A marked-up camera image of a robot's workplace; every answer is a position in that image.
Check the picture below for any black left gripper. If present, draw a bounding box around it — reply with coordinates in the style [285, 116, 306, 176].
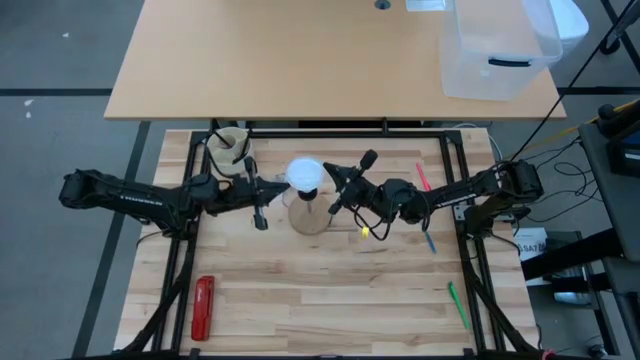
[212, 155, 291, 232]

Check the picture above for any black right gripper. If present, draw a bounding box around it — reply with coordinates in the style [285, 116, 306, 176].
[323, 148, 386, 216]

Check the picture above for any beige pen cup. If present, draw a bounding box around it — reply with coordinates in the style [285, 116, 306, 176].
[206, 126, 254, 177]

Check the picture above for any red pen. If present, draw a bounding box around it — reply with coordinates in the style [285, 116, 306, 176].
[415, 162, 433, 193]

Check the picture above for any light wooden desk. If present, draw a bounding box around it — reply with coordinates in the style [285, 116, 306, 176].
[103, 0, 568, 122]

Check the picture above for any red stapler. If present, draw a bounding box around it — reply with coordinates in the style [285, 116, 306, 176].
[190, 275, 216, 342]

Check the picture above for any green pen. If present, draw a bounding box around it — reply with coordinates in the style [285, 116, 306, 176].
[447, 281, 472, 330]

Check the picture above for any clear plastic storage bin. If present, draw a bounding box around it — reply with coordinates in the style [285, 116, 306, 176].
[438, 0, 564, 101]

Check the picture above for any clear tape label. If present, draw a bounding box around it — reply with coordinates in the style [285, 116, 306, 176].
[405, 0, 447, 13]

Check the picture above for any white labelled box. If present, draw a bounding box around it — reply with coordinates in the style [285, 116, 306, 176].
[513, 227, 550, 262]

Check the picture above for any thin black rod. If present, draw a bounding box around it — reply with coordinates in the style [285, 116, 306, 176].
[508, 0, 640, 162]

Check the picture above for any black cart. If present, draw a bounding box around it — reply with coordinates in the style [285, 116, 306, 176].
[578, 102, 640, 360]

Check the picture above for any white round container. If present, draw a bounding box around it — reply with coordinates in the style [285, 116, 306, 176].
[548, 0, 591, 57]

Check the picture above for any black aluminium frame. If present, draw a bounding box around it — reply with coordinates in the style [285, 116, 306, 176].
[122, 128, 544, 360]

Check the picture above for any black camera cable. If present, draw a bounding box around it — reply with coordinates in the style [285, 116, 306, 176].
[349, 197, 401, 242]

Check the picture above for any yellow cable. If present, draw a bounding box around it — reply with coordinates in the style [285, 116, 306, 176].
[522, 98, 640, 154]

